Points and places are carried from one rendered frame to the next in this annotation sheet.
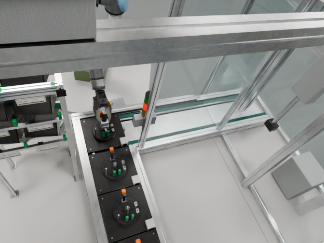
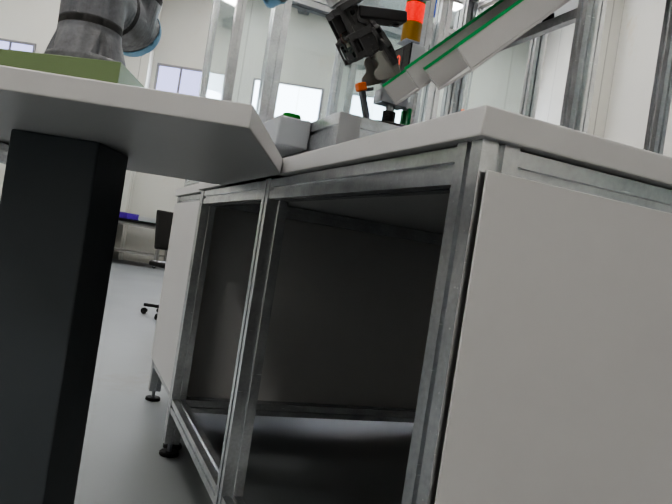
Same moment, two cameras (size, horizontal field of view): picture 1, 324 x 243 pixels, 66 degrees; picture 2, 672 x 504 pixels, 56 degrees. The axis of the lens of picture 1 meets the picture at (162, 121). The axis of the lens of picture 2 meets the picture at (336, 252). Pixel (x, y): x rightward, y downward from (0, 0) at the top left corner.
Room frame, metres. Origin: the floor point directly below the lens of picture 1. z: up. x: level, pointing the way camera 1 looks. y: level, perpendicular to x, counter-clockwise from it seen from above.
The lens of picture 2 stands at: (0.53, 1.68, 0.70)
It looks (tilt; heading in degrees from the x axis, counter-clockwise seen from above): 0 degrees down; 283
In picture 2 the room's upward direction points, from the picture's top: 9 degrees clockwise
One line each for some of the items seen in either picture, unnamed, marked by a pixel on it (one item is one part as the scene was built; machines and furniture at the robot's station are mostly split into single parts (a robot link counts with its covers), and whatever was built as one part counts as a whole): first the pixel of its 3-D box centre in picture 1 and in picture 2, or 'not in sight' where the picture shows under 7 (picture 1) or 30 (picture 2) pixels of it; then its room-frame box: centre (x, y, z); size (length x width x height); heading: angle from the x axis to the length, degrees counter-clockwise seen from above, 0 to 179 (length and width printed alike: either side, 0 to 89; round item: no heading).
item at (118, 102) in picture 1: (109, 106); (279, 137); (1.00, 0.37, 0.93); 0.21 x 0.07 x 0.06; 126
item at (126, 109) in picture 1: (138, 110); (279, 157); (1.07, 0.18, 0.91); 0.89 x 0.06 x 0.11; 126
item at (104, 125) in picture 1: (104, 123); (396, 91); (0.77, 0.31, 1.07); 0.08 x 0.04 x 0.07; 36
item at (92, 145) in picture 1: (103, 132); not in sight; (0.78, 0.32, 0.96); 0.24 x 0.24 x 0.02; 36
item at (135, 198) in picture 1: (127, 209); not in sight; (0.38, 0.02, 1.01); 0.24 x 0.24 x 0.13; 36
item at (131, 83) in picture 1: (91, 78); (101, 139); (1.27, 0.62, 0.84); 0.90 x 0.70 x 0.03; 103
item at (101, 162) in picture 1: (114, 166); not in sight; (0.57, 0.17, 1.01); 0.24 x 0.24 x 0.13; 36
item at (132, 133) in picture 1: (149, 130); not in sight; (0.94, 0.06, 0.91); 0.84 x 0.28 x 0.10; 126
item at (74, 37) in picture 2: not in sight; (87, 50); (1.32, 0.63, 1.01); 0.15 x 0.15 x 0.10
